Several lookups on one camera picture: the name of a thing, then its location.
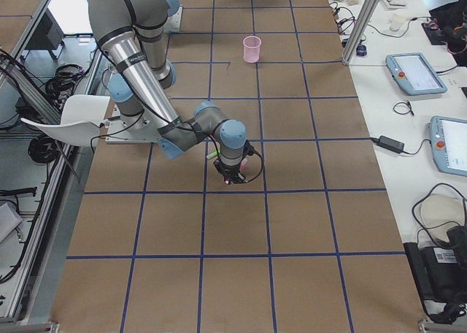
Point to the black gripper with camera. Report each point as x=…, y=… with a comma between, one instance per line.
x=228, y=171

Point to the grey robot arm near window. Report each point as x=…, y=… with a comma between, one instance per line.
x=131, y=33

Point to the pink mesh cup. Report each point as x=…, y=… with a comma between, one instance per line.
x=251, y=49

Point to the green pen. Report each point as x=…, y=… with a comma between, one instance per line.
x=213, y=155

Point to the white chair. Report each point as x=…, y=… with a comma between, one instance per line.
x=81, y=118

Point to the black power adapter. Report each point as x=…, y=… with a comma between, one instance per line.
x=391, y=144

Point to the teach pendant upper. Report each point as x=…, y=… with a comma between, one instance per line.
x=414, y=75

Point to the teach pendant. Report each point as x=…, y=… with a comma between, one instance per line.
x=414, y=75
x=448, y=144

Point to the teach pendant lower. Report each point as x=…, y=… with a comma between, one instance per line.
x=448, y=144

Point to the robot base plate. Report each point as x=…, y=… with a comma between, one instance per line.
x=135, y=124

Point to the aluminium frame post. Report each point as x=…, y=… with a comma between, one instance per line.
x=363, y=18

